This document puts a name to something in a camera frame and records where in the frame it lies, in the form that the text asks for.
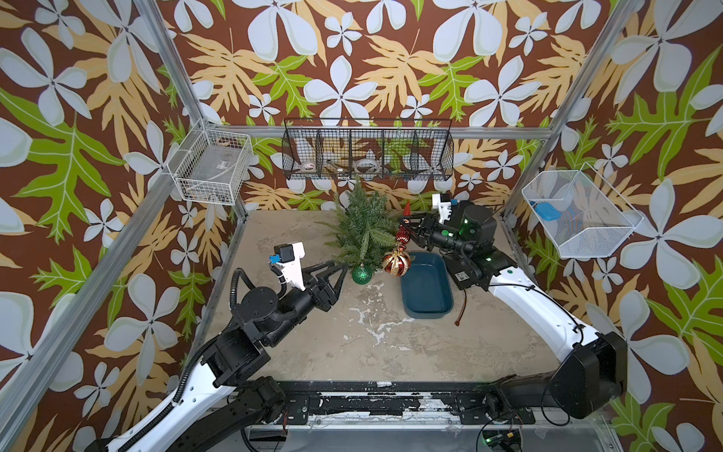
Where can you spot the aluminium frame post left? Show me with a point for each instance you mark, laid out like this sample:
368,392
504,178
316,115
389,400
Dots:
151,15

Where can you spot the blue object in basket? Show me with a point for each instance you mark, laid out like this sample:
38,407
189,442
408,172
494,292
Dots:
547,212

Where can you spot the aluminium frame post right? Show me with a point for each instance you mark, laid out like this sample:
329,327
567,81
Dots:
599,51

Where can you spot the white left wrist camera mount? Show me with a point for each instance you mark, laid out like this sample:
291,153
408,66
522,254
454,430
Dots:
285,263

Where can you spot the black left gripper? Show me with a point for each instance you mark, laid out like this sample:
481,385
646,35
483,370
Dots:
317,291

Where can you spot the white wire basket right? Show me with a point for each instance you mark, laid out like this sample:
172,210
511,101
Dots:
596,218

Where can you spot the small green christmas tree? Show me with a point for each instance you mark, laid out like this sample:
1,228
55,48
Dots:
364,231

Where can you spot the black power adapter with label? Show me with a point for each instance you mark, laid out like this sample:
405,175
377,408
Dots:
464,272

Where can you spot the green glitter ball ornament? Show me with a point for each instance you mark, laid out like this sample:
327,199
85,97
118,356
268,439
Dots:
362,274

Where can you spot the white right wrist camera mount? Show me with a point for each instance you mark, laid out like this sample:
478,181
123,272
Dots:
443,204

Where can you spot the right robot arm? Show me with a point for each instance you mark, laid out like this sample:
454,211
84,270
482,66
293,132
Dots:
593,365

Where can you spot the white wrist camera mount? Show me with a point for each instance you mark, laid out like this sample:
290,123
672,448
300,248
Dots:
285,263
443,204

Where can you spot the teal plastic bin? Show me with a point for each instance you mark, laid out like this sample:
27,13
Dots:
425,288

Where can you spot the white wire basket left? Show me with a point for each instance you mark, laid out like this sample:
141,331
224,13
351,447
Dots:
210,165

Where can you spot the black wire basket shelf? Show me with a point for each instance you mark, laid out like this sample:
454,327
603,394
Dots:
412,150

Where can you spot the red gold striped ball ornament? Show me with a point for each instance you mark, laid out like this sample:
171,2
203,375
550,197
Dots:
397,263

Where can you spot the aluminium frame post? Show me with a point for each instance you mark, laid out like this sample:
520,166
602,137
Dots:
151,15
599,51

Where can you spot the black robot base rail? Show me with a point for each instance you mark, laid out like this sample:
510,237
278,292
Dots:
455,403

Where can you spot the white wire basket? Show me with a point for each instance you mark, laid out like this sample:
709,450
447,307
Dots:
596,218
210,165

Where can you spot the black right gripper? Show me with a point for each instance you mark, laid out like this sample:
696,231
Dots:
428,232

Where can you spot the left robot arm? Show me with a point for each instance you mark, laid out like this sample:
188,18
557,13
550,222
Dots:
215,396

